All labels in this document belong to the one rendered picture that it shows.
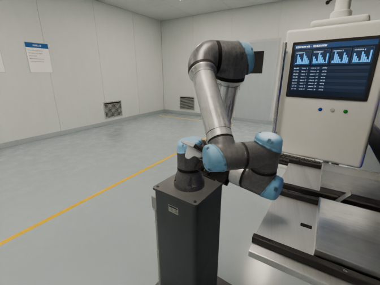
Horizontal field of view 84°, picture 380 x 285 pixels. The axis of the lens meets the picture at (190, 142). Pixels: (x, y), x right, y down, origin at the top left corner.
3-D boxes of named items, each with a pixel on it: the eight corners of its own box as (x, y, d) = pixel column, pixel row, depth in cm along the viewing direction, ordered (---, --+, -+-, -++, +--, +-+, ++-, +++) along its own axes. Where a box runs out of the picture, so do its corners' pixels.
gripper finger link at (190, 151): (175, 151, 72) (198, 164, 72) (183, 136, 74) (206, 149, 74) (174, 152, 76) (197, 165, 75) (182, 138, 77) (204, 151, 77)
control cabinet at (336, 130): (362, 159, 130) (401, 15, 106) (361, 170, 116) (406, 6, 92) (279, 143, 161) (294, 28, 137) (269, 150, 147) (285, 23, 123)
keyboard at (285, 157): (343, 169, 115) (344, 165, 114) (340, 179, 105) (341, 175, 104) (270, 153, 140) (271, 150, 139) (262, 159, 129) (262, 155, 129)
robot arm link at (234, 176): (246, 161, 65) (252, 170, 72) (234, 156, 68) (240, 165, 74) (236, 182, 64) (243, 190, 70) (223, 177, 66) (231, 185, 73)
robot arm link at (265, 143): (252, 142, 53) (246, 179, 57) (291, 139, 55) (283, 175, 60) (238, 132, 60) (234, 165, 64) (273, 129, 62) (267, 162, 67)
